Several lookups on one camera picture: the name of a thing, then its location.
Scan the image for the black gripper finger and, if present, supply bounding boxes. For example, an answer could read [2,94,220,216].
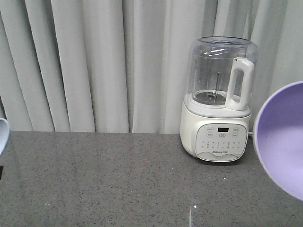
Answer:
[0,166,3,180]

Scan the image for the light blue plastic spoon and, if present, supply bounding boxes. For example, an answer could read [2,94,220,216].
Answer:
[0,118,10,155]

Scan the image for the purple plastic bowl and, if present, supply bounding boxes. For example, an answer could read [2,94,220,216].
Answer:
[253,81,303,200]

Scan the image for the grey pleated curtain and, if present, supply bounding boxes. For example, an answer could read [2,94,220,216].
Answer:
[0,0,303,133]

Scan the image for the white blender with clear jar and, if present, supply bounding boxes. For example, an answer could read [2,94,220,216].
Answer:
[179,36,258,162]

